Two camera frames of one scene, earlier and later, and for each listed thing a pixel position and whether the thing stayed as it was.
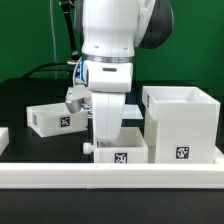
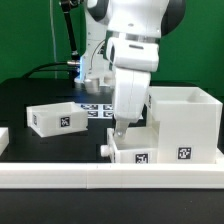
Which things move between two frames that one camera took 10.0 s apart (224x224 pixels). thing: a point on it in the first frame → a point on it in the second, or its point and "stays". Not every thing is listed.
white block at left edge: [4, 138] stays
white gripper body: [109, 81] → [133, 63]
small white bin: [55, 119] stays
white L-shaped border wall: [112, 175] stays
